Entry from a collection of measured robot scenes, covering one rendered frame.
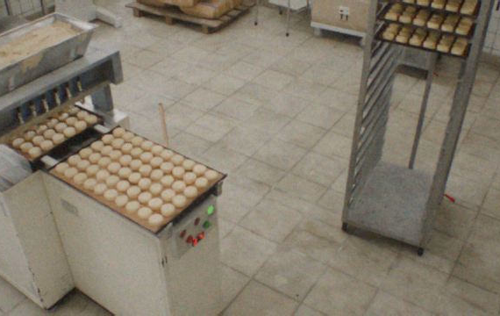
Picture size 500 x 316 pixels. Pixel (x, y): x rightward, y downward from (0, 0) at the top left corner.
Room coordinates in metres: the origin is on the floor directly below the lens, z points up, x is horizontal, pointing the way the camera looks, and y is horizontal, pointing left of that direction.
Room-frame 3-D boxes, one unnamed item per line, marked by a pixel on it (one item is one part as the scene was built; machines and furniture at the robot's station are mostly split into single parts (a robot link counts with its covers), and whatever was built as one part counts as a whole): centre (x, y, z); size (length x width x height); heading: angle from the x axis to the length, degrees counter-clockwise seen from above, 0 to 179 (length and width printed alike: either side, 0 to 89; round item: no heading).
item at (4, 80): (1.99, 0.94, 1.25); 0.56 x 0.29 x 0.14; 145
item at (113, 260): (1.70, 0.53, 0.45); 0.70 x 0.34 x 0.90; 55
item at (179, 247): (1.49, 0.23, 0.77); 0.24 x 0.04 x 0.14; 145
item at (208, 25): (5.65, 0.70, 0.06); 1.20 x 0.80 x 0.11; 60
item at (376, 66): (2.49, -0.67, 1.05); 0.64 x 0.03 x 0.03; 154
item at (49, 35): (1.99, 0.94, 1.28); 0.54 x 0.27 x 0.06; 145
